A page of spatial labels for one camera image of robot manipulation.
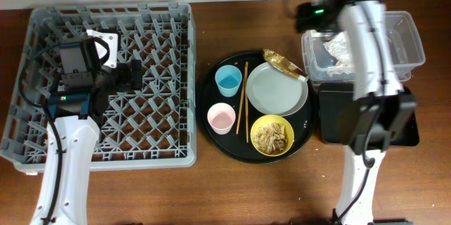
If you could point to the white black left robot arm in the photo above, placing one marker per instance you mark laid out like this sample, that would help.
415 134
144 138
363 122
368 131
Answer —
79 96

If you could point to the gold brown snack wrapper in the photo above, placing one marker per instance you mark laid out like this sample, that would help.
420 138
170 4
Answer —
284 65

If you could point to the wooden chopstick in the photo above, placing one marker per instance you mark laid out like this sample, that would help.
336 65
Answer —
242 98
246 113

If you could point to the grey round plate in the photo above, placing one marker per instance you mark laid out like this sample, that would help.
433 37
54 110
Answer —
273 92

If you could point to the clear plastic waste bin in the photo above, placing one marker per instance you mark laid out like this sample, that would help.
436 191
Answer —
403 40

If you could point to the light blue plastic cup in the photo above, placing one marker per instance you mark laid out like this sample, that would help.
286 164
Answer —
228 79

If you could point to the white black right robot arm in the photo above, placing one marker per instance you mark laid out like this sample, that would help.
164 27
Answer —
380 108

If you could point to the yellow bowl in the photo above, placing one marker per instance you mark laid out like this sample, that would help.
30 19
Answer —
267 119

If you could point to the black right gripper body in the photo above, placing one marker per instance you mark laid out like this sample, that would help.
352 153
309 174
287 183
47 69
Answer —
320 16

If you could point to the white paper napkin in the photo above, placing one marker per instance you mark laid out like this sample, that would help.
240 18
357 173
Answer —
339 48

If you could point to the right wooden chopstick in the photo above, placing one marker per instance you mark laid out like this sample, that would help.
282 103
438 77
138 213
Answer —
246 113

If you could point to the pink plastic cup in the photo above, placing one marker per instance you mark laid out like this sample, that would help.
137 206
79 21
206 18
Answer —
221 117

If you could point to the round black serving tray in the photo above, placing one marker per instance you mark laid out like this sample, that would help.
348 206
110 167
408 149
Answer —
234 145

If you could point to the grey plastic dishwasher rack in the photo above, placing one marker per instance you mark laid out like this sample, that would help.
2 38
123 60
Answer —
151 128

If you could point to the left wooden chopstick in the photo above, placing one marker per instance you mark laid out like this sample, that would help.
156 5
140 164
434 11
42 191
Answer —
242 98

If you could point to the peanut shell food scraps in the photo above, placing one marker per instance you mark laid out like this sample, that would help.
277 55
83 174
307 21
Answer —
271 139

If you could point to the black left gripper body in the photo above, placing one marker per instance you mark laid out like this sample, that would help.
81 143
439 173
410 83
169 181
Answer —
118 78

